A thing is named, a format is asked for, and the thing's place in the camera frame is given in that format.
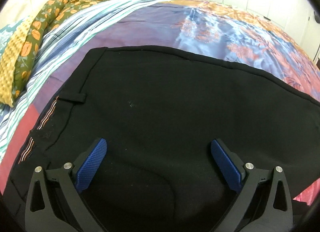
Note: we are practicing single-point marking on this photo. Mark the colourful floral bedspread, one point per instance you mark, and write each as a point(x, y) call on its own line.
point(196, 26)

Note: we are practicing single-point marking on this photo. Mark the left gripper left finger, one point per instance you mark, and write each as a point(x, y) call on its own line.
point(54, 202)

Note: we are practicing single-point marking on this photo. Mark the green orange floral blanket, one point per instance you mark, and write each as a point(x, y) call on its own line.
point(50, 17)

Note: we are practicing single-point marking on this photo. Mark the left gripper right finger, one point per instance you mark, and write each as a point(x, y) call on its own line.
point(262, 202)

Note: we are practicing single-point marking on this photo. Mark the teal floral pillow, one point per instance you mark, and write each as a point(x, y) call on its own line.
point(5, 34)

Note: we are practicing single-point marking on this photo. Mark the black pants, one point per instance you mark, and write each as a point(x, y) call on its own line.
point(159, 109)

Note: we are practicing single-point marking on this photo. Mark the yellow patterned pillow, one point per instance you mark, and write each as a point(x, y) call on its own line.
point(9, 58)

